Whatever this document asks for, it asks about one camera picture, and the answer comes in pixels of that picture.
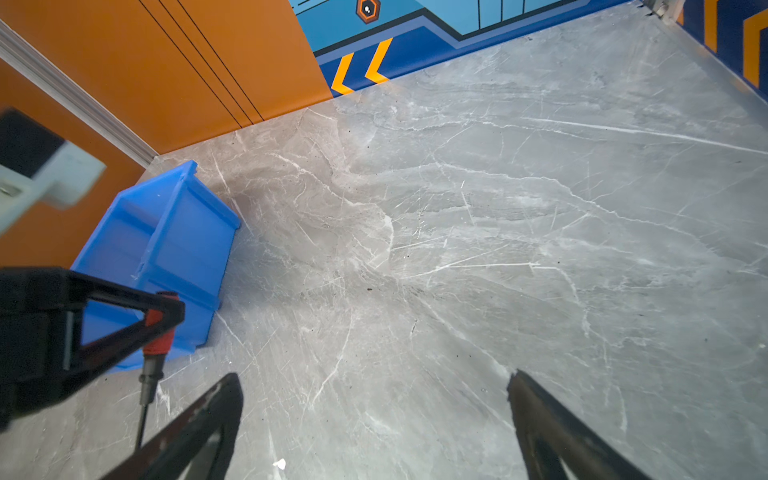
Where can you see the red handled screwdriver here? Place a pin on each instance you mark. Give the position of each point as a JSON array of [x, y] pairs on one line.
[[154, 356]]

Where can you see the blue plastic bin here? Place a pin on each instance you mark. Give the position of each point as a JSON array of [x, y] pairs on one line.
[[169, 233]]

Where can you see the left aluminium corner post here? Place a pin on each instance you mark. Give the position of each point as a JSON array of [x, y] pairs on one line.
[[24, 58]]

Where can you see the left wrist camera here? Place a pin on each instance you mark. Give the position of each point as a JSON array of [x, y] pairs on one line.
[[38, 165]]

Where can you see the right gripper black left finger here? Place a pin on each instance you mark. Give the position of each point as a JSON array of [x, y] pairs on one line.
[[197, 444]]

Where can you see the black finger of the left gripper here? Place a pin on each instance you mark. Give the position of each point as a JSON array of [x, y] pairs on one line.
[[44, 360]]

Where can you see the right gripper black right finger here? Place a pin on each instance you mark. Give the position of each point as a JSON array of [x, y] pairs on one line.
[[554, 443]]

